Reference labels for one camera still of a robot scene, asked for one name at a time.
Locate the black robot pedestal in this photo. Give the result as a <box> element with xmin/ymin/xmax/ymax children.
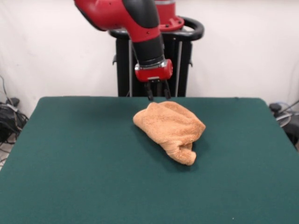
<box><xmin>107</xmin><ymin>15</ymin><xmax>205</xmax><ymax>98</ymax></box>

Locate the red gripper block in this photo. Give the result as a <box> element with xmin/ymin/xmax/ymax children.
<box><xmin>135</xmin><ymin>59</ymin><xmax>173</xmax><ymax>102</ymax></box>

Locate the dark green table cloth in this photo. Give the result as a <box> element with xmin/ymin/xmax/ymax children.
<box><xmin>0</xmin><ymin>96</ymin><xmax>299</xmax><ymax>224</ymax></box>

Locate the black cable tangle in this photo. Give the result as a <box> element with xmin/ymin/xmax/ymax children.
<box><xmin>0</xmin><ymin>74</ymin><xmax>29</xmax><ymax>164</ymax></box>

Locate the orange terry towel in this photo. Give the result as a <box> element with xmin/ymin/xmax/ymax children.
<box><xmin>132</xmin><ymin>100</ymin><xmax>206</xmax><ymax>166</ymax></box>

